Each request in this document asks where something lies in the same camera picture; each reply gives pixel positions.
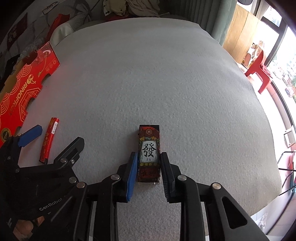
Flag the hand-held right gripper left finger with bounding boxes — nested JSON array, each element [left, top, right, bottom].
[[71, 151, 138, 241]]

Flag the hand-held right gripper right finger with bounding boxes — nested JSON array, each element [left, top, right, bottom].
[[160, 151, 270, 241]]

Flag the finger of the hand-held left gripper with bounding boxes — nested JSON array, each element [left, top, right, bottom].
[[53, 137, 85, 186], [4, 124, 43, 163]]

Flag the red printed tube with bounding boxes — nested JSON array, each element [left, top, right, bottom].
[[39, 117, 60, 164]]

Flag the mahjong print small box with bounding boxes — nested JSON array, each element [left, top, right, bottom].
[[138, 125, 161, 185]]

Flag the red cardboard box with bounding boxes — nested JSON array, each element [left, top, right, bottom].
[[0, 41, 60, 149]]

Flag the dark cloth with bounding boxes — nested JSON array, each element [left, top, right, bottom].
[[4, 54, 22, 78]]

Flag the dark red printed cushion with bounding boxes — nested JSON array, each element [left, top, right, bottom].
[[6, 20, 26, 49]]

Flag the white pillow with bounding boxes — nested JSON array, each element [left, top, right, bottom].
[[50, 22, 79, 45]]

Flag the red cloth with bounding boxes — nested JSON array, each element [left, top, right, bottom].
[[46, 13, 70, 42]]

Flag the metal folding rack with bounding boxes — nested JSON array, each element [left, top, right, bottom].
[[277, 151, 296, 195]]

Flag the white framed board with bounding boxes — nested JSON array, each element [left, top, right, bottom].
[[284, 126, 296, 149]]

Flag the grey patterned bedding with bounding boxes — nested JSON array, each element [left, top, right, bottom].
[[0, 0, 104, 77]]

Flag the red plastic chair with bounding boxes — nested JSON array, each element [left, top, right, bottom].
[[245, 49, 274, 94]]

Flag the pile of beige clothes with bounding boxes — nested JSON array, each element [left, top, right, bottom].
[[102, 0, 162, 18]]

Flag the wooden board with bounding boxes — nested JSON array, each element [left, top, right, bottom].
[[223, 4, 263, 63]]

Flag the green curtain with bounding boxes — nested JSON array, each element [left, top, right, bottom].
[[159, 0, 238, 45]]

